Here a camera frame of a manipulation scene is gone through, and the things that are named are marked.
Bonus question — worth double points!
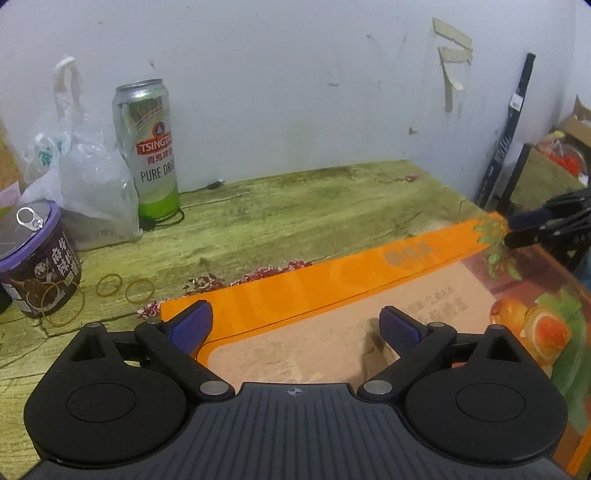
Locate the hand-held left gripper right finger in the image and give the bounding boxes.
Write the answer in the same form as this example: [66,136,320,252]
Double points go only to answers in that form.
[359,305,532,402]

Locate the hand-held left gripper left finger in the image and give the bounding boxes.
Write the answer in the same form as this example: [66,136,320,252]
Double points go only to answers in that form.
[60,300,234,401]

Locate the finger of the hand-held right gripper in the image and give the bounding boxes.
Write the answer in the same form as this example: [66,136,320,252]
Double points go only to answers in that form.
[503,219,591,273]
[508,190,591,232]

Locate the orange box lid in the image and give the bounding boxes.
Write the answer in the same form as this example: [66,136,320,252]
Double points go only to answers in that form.
[159,212,591,478]

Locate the green wood-grain desktop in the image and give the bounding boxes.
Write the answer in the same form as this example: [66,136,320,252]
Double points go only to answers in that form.
[0,159,509,462]

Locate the small green-covered table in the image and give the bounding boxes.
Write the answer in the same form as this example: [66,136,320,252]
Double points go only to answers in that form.
[508,143,591,217]

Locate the clear container red contents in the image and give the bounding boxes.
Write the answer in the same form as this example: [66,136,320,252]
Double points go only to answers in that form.
[536,131,589,178]

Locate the tan rubber band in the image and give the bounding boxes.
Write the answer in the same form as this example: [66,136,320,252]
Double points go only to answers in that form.
[96,273,123,296]
[41,281,86,328]
[126,278,156,304]

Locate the black stick white label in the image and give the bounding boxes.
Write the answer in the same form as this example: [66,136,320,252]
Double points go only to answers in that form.
[475,52,537,209]

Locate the brown cardboard carton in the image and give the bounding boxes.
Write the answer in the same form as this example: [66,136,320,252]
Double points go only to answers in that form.
[551,95,591,148]

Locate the beige tape strip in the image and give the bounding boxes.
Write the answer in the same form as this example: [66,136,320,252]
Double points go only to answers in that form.
[433,17,474,51]
[438,60,465,112]
[438,46,474,65]

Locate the clear plastic bag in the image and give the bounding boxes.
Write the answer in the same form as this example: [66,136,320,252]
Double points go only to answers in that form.
[23,55,144,252]

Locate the purple-lid tin can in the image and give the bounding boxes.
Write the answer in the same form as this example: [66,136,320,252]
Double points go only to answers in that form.
[0,200,84,319]

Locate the green beer can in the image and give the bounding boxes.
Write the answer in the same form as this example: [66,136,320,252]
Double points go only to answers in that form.
[112,78,182,222]

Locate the yellow packet green top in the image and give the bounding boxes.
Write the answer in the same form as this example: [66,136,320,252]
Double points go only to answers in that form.
[0,117,24,192]

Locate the black cable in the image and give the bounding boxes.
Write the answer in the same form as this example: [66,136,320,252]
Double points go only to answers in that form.
[139,180,227,232]

